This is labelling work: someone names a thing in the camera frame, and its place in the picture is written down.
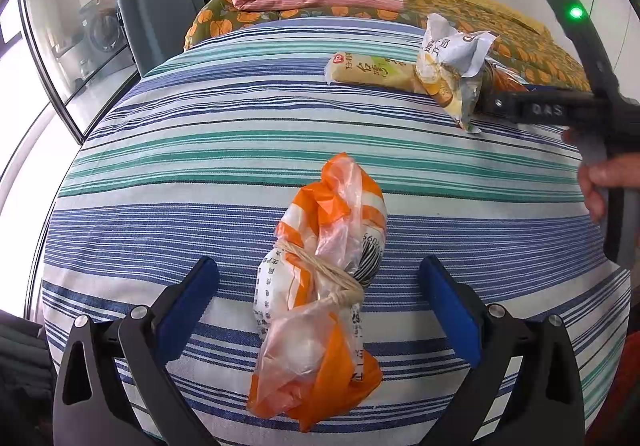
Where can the dark cloth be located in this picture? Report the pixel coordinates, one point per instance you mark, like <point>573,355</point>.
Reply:
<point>25,366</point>

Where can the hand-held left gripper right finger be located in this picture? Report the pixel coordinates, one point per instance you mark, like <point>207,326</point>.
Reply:
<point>450,311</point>

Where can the person's orange clothing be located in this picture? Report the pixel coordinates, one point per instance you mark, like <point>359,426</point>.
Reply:
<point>629,401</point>

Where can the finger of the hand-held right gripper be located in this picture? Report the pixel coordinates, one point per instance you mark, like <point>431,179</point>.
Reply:
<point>545,90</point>
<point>502,105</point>

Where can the striped tablecloth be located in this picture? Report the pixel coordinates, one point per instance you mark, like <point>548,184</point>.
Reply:
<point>200,151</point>

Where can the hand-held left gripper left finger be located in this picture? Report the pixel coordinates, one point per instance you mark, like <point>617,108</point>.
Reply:
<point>192,311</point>

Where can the person's right hand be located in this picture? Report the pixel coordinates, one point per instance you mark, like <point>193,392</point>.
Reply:
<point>600,173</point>

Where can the glass balcony door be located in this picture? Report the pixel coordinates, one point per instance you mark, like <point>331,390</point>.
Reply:
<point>60,91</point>

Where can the white yellow chip packet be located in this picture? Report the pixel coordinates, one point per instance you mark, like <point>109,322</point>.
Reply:
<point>450,71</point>

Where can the orange white plastic bag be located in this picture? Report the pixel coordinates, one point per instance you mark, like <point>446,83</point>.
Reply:
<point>320,226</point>

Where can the washing machine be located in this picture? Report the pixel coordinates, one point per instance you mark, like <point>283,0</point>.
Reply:
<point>102,26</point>

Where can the orange floral blanket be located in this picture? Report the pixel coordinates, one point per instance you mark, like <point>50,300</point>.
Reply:
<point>225,21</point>

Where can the yellow green snack packet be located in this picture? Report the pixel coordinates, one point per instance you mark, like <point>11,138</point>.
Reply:
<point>370,71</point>

